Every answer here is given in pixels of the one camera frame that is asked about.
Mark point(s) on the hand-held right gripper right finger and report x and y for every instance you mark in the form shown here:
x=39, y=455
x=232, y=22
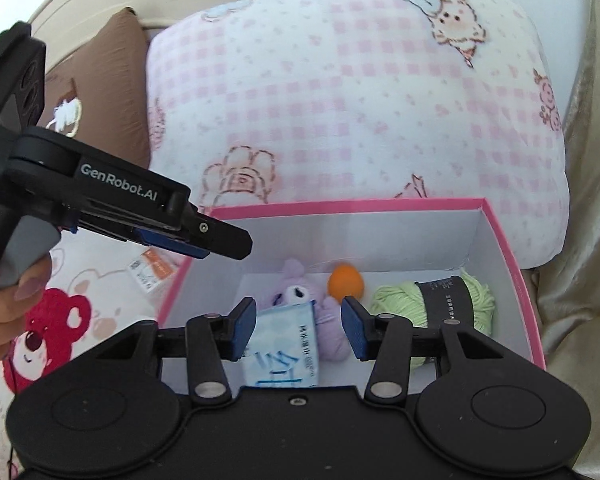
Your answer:
x=356, y=327

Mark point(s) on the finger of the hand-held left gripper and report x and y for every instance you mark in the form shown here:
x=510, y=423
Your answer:
x=165, y=242
x=220, y=237

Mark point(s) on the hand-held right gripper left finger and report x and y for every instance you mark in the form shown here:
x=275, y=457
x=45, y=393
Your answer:
x=244, y=327

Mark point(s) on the purple plush toy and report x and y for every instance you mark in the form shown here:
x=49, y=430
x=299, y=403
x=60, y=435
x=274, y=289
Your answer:
x=330, y=340

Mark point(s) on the clear box with orange label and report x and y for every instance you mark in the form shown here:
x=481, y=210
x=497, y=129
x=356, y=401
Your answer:
x=150, y=270

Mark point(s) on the blue wet wipes packet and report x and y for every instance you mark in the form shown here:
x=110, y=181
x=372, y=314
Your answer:
x=280, y=340

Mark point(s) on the orange makeup sponge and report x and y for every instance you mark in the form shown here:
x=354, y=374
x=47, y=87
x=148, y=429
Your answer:
x=346, y=281

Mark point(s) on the green yarn ball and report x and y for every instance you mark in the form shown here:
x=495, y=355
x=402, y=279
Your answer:
x=395, y=300

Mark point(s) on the pink cardboard box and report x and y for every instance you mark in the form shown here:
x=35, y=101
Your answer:
x=330, y=235

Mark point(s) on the person's left hand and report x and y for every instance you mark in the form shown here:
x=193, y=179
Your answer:
x=0, y=320

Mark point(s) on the brown pillow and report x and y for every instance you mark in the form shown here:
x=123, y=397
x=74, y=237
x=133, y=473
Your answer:
x=115, y=85

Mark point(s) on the pink checkered pillow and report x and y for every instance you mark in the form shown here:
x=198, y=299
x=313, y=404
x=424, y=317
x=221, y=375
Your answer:
x=355, y=110

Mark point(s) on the golden satin cloth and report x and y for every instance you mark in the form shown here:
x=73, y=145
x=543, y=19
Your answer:
x=590, y=260

